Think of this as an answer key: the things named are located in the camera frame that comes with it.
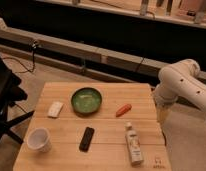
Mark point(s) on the cream robot gripper finger tip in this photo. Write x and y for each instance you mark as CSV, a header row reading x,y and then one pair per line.
x,y
162,112

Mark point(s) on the wooden table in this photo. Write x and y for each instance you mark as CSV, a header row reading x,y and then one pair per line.
x,y
123,135

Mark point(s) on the black office chair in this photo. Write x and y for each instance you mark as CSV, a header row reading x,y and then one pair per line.
x,y
10,92

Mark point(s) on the orange carrot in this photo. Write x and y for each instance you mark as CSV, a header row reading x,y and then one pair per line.
x,y
123,110

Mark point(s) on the white lotion bottle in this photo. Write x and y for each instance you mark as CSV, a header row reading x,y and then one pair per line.
x,y
133,145

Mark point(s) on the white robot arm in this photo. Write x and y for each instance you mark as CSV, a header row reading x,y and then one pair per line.
x,y
179,80

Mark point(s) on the green bowl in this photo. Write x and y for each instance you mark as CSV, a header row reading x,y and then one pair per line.
x,y
86,101

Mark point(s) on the black remote control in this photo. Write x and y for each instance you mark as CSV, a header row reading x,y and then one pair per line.
x,y
86,139

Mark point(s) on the white paper cup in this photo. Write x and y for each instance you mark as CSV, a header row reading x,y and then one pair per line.
x,y
39,140

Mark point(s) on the white rectangular sponge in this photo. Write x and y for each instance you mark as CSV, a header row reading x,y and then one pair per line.
x,y
55,109

